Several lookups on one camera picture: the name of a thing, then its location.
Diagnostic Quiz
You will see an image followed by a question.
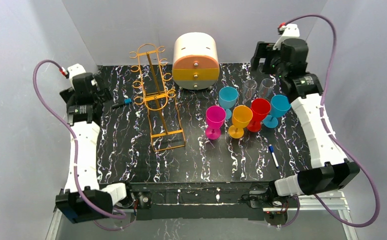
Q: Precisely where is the pink wine glass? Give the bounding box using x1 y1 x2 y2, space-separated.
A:
205 105 226 140

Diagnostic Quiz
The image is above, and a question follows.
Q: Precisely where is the clear wine glass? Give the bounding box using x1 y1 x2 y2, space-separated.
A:
257 78 275 99

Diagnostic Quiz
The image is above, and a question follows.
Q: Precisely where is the light blue wine glass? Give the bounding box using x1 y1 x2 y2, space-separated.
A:
218 86 239 120

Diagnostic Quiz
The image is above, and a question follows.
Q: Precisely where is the yellow wine glass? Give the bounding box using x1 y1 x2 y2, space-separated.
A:
228 105 253 139

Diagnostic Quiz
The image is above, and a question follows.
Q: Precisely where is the blue front wine glass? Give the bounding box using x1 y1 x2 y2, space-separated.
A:
262 94 291 129

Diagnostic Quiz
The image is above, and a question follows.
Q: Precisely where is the black marker with blue cap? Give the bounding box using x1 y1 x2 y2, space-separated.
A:
111 98 132 109

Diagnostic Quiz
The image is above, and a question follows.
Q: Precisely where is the gold wire wine glass rack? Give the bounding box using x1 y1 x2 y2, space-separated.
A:
129 43 186 152

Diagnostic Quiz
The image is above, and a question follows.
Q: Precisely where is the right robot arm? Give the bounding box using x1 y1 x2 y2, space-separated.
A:
251 38 360 197

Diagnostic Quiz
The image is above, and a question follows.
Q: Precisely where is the red wine glass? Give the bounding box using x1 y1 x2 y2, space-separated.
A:
246 98 271 133

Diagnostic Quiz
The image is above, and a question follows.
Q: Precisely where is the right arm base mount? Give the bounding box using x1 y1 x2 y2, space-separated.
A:
239 188 301 229

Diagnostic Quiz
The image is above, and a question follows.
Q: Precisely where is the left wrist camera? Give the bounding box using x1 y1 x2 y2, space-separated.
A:
67 63 86 80

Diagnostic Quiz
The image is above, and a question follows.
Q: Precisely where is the blue and white marker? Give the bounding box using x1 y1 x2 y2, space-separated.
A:
268 144 280 169

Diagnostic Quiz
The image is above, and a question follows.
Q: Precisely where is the white cylindrical container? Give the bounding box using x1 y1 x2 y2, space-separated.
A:
172 32 220 91

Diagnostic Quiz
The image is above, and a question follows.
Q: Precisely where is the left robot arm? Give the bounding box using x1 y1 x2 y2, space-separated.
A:
55 72 128 224

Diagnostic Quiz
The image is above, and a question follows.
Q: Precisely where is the clear champagne flute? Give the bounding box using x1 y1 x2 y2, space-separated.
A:
241 79 257 102

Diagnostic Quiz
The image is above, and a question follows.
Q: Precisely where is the aluminium frame rail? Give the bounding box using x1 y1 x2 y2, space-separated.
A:
298 190 359 240

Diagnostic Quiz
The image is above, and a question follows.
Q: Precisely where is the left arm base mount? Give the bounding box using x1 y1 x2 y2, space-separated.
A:
112 190 153 228

